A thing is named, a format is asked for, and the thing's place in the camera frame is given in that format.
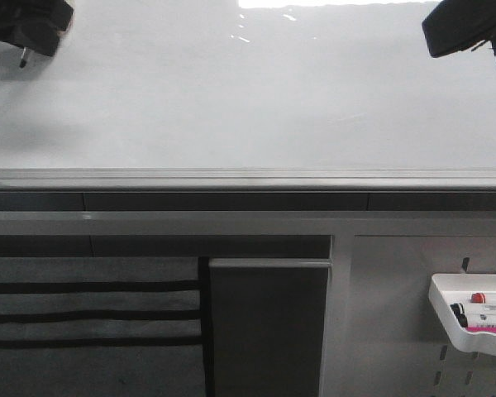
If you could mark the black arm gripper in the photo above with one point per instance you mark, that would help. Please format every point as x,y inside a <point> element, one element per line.
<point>458,25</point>

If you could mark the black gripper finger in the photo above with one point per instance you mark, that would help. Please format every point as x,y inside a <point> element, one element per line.
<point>34,24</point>

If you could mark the black tip whiteboard marker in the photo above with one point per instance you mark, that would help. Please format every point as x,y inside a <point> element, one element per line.
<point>24,58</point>

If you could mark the red cap marker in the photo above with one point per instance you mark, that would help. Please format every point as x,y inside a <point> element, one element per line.
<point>483,298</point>

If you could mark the white plastic marker tray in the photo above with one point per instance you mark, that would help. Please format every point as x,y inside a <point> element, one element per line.
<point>447,289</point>

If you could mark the black cap marker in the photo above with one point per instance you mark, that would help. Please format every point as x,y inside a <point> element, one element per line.
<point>475,315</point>

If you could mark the grey fabric organizer black stripes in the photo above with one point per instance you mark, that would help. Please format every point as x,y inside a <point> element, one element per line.
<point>104,327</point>

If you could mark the pink eraser in tray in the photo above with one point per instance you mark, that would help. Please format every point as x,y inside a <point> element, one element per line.
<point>481,329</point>

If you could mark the grey metal support panel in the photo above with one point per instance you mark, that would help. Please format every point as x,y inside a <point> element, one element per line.
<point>268,320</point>

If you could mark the white whiteboard with aluminium frame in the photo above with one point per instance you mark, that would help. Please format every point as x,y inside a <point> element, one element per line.
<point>228,94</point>

